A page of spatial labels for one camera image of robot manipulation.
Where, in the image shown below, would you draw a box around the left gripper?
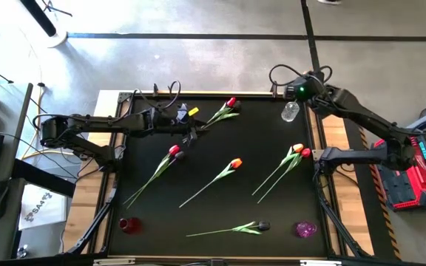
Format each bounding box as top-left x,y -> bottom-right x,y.
152,105 -> 209,147

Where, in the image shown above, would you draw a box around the red artificial tulip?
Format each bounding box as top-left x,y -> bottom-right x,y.
201,96 -> 237,129
256,147 -> 312,205
122,144 -> 181,206

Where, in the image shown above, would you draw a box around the orange artificial tulip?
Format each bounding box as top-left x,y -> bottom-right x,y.
251,143 -> 305,197
178,157 -> 243,209

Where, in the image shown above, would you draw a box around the clear glass vase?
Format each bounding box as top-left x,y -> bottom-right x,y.
280,100 -> 300,123

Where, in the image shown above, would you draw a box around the red glass vase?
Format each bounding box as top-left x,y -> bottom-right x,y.
118,216 -> 143,235

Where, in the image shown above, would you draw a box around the purple glass vase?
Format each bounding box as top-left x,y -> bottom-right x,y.
294,220 -> 318,239

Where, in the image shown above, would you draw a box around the crossing black floor tape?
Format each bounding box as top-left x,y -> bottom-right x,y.
300,0 -> 323,75

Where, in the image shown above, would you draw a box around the black table mat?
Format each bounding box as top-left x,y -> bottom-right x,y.
109,96 -> 327,258

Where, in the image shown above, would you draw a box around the long black floor tape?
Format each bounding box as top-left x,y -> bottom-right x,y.
67,33 -> 426,41

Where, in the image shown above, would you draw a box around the red black tool case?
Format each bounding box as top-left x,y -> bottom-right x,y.
373,134 -> 426,212

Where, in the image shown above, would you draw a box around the black desk support beam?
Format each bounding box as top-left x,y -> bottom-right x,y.
12,158 -> 76,199

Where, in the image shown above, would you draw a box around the white round stand base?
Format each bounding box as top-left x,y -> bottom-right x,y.
46,29 -> 69,49

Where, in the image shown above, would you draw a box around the black board with hazard stripe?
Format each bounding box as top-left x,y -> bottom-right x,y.
338,117 -> 403,262

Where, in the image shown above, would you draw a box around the black thin stand legs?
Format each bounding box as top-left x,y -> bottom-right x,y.
41,0 -> 73,18

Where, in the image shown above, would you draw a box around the slim stand pole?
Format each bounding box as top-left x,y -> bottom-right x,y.
19,0 -> 58,38

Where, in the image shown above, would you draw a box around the grey side desk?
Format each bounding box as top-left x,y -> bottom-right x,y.
0,83 -> 33,262

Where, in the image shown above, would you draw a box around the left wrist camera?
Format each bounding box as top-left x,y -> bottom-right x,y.
175,103 -> 190,123

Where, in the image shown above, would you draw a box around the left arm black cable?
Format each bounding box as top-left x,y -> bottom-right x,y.
133,80 -> 183,112

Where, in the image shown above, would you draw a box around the black diagonal frame brace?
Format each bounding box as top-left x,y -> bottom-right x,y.
316,177 -> 371,259
67,186 -> 120,256

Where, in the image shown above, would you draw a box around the black aluminium table frame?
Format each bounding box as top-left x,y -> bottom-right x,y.
63,90 -> 375,266

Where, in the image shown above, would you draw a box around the yellow floor cable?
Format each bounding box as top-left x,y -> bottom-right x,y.
20,86 -> 75,160

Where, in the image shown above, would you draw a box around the silver metal bracket plate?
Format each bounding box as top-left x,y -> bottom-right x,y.
300,259 -> 342,266
93,258 -> 136,266

